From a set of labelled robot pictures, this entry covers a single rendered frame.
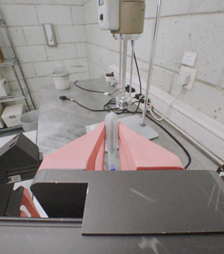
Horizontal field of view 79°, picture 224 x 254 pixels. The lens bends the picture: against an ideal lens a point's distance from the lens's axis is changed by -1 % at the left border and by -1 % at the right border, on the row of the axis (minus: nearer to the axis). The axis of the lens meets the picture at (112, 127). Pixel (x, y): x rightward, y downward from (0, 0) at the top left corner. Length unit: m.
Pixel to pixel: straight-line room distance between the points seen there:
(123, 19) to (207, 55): 0.35
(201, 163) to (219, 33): 0.45
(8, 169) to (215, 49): 0.66
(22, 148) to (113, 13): 0.39
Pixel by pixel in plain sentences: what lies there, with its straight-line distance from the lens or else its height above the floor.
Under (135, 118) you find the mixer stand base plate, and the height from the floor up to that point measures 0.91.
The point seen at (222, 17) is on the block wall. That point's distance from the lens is 0.66.
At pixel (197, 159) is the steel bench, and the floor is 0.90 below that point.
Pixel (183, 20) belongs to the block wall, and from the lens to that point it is 0.77.
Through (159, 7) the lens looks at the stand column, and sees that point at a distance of 0.57.
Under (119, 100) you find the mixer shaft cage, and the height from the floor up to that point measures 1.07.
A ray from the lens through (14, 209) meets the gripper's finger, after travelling 0.25.
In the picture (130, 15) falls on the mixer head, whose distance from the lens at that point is 0.47.
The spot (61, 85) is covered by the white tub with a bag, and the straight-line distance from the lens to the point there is 1.18.
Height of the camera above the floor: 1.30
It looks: 36 degrees down
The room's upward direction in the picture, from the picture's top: 1 degrees counter-clockwise
